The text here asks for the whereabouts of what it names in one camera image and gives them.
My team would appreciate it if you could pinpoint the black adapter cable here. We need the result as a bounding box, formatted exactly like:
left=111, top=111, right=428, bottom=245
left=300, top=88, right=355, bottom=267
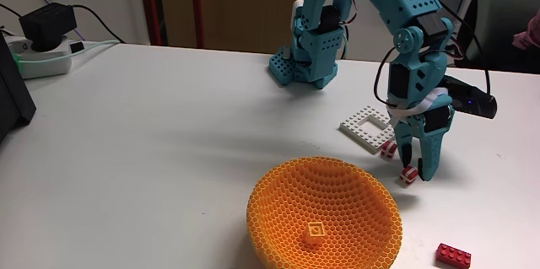
left=69, top=3, right=127, bottom=45

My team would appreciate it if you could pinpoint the thin black cable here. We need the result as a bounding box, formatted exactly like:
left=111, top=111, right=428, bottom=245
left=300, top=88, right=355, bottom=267
left=0, top=2, right=23, bottom=18

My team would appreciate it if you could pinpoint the orange honeycomb bowl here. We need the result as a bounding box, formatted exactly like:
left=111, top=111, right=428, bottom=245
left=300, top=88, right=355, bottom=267
left=246, top=155, right=404, bottom=269

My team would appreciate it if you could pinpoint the wooden door panel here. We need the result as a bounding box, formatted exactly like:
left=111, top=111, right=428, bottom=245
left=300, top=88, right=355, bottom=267
left=156, top=0, right=305, bottom=55

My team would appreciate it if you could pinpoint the black office chair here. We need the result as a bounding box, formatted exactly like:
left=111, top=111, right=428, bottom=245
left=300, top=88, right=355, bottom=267
left=453, top=0, right=540, bottom=75

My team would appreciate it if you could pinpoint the white power strip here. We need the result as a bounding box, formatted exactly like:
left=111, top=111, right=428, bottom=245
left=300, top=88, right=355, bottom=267
left=3, top=35, right=73, bottom=80

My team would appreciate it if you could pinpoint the black power adapter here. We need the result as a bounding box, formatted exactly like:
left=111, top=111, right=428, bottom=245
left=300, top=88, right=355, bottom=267
left=18, top=2, right=78, bottom=53

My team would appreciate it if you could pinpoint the red vertical frame bar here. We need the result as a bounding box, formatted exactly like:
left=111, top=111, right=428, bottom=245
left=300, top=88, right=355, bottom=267
left=136, top=0, right=165, bottom=46

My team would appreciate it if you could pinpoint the black webcam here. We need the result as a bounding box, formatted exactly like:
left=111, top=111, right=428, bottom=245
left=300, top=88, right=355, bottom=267
left=440, top=73, right=498, bottom=120

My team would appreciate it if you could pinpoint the person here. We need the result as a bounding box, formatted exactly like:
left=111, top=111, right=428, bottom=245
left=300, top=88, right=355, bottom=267
left=510, top=9, right=540, bottom=51

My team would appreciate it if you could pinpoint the red black servo wire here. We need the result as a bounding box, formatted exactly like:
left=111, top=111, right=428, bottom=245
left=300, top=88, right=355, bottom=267
left=445, top=35, right=466, bottom=62

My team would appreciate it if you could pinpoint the yellow small lego cube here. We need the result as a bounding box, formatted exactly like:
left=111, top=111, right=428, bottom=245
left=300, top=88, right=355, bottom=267
left=305, top=221, right=327, bottom=245

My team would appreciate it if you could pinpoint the red lego brick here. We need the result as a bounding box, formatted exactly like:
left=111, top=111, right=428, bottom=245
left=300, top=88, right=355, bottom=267
left=435, top=242, right=473, bottom=269

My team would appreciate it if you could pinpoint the black monitor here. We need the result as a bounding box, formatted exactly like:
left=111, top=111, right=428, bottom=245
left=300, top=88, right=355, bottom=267
left=0, top=32, right=38, bottom=143

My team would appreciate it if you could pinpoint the black webcam cable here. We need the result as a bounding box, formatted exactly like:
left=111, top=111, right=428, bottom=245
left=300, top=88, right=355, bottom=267
left=438, top=1, right=493, bottom=98

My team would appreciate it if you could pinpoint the white lego frame plate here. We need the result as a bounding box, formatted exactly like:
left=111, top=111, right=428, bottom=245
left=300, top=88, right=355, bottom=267
left=338, top=105, right=397, bottom=155

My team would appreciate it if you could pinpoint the red white small cube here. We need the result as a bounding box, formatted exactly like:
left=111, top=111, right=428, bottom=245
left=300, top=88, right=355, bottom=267
left=380, top=140, right=398, bottom=160
left=399, top=165, right=419, bottom=186

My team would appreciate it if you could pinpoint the white strap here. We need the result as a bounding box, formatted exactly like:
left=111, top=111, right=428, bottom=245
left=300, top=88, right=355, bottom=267
left=386, top=86, right=451, bottom=129

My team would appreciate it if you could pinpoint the green cable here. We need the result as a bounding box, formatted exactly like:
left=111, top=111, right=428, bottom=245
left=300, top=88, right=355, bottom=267
left=11, top=39, right=122, bottom=72

